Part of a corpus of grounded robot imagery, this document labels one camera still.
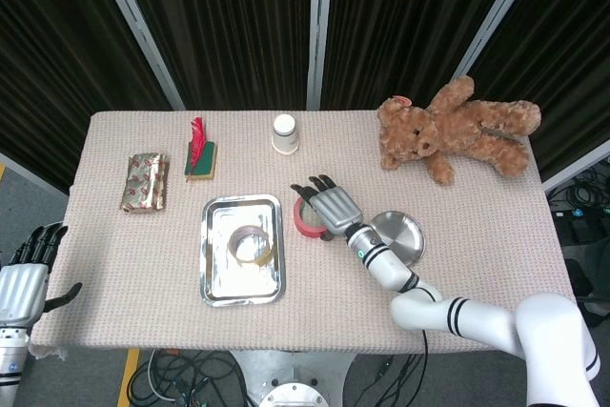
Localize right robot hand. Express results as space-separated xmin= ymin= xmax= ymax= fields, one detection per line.
xmin=290 ymin=174 xmax=364 ymax=241

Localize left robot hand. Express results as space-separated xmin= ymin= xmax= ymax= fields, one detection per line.
xmin=0 ymin=223 xmax=83 ymax=331

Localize red tape roll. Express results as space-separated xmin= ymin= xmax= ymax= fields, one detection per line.
xmin=292 ymin=195 xmax=335 ymax=240

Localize yellow tape roll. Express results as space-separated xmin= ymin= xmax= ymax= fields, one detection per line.
xmin=227 ymin=224 xmax=277 ymax=267

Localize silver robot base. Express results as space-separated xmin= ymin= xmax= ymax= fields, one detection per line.
xmin=228 ymin=348 xmax=358 ymax=407

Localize round steel plate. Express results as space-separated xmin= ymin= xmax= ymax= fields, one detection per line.
xmin=369 ymin=210 xmax=427 ymax=266

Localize white paper cup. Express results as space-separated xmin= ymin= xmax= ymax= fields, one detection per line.
xmin=271 ymin=113 xmax=301 ymax=156

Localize beige woven tablecloth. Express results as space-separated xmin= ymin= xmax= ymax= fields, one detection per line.
xmin=27 ymin=110 xmax=576 ymax=360

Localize rectangular steel tray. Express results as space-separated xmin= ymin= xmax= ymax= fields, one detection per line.
xmin=199 ymin=193 xmax=286 ymax=308

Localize green scrub sponge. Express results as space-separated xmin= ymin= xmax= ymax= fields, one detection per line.
xmin=183 ymin=138 xmax=218 ymax=179

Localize brown teddy bear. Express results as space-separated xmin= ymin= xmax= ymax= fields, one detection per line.
xmin=376 ymin=74 xmax=543 ymax=187

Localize red feather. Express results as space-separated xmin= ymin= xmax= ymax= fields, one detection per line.
xmin=184 ymin=116 xmax=210 ymax=183

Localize grey partition post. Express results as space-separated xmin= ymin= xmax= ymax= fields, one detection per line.
xmin=305 ymin=0 xmax=335 ymax=112
xmin=541 ymin=139 xmax=610 ymax=193
xmin=88 ymin=0 xmax=186 ymax=112
xmin=452 ymin=0 xmax=549 ymax=80

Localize black floor cable bundle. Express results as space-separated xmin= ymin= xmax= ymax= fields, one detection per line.
xmin=128 ymin=348 xmax=249 ymax=407

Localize tangled background cables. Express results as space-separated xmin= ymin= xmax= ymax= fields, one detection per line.
xmin=547 ymin=166 xmax=610 ymax=218

